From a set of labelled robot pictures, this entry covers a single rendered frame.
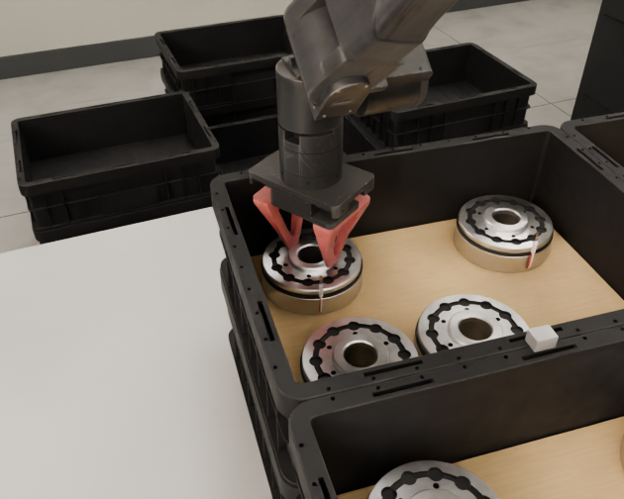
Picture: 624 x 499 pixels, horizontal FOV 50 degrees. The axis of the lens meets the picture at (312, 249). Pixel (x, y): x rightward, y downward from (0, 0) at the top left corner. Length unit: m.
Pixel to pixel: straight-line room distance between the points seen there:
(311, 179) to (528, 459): 0.29
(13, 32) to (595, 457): 3.09
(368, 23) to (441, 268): 0.35
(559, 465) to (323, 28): 0.38
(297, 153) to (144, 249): 0.45
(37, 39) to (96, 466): 2.81
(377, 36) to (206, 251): 0.57
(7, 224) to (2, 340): 1.51
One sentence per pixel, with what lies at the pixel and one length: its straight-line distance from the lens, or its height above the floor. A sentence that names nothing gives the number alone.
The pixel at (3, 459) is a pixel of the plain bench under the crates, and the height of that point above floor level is 0.70.
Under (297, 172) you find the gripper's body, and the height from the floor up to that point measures 0.98.
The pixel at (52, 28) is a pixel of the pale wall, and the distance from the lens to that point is 3.38.
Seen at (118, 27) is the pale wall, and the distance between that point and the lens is 3.41.
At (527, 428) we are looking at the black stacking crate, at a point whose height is 0.85.
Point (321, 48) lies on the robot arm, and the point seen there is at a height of 1.11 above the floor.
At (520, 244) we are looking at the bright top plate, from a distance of 0.74.
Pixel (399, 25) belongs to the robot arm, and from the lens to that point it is 0.45.
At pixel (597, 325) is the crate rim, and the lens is 0.56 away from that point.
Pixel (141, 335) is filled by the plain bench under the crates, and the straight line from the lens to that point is 0.85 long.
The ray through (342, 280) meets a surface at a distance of 0.65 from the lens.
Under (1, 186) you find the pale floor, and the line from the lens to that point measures 2.60.
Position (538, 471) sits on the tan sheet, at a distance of 0.58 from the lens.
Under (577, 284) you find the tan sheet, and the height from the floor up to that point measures 0.83.
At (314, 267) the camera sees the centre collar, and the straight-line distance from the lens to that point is 0.66.
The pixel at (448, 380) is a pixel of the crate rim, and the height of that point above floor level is 0.93.
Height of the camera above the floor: 1.29
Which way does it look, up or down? 39 degrees down
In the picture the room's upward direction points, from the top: straight up
